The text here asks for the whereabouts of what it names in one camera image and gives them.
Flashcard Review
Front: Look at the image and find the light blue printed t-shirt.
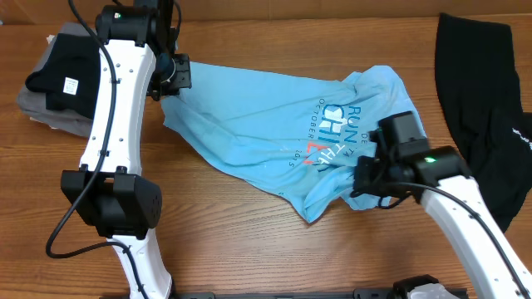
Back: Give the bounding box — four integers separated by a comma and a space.
161, 62, 415, 223

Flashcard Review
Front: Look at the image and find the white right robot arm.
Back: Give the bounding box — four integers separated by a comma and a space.
353, 146, 531, 298

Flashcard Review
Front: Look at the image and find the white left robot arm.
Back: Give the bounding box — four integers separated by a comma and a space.
46, 0, 191, 299

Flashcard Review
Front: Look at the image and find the folded black garment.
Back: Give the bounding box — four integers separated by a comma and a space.
25, 33, 101, 119

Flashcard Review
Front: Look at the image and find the folded grey garment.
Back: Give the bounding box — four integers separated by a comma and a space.
15, 22, 99, 140

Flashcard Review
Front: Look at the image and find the black garment on right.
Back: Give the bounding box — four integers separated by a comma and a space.
435, 13, 531, 231

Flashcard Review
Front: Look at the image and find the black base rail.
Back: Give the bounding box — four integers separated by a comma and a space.
99, 287, 469, 299

